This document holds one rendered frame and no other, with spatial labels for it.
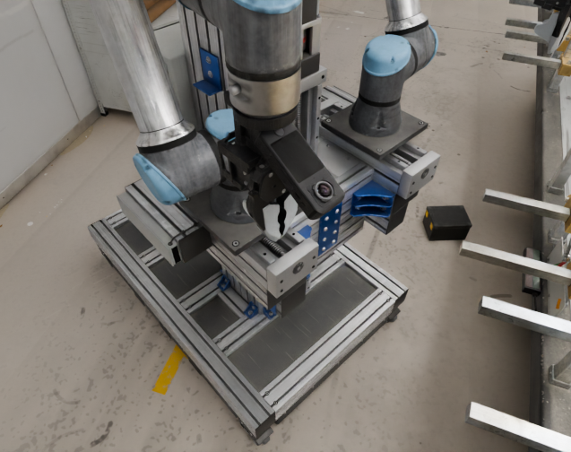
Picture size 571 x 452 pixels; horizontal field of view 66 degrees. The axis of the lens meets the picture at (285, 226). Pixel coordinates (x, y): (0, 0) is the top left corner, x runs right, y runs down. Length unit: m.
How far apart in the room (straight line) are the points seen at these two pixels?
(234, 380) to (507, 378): 1.14
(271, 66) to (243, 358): 1.43
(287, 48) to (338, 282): 1.57
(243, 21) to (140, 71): 0.44
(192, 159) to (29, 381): 1.53
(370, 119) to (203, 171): 0.56
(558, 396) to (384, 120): 0.82
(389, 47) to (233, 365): 1.19
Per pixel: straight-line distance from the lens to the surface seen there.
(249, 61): 0.43
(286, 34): 0.42
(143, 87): 0.84
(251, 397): 1.66
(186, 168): 0.86
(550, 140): 2.12
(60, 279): 2.46
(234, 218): 1.00
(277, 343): 1.77
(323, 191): 0.47
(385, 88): 1.22
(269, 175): 0.50
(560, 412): 1.32
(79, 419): 2.04
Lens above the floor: 1.77
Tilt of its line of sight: 47 degrees down
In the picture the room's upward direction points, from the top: straight up
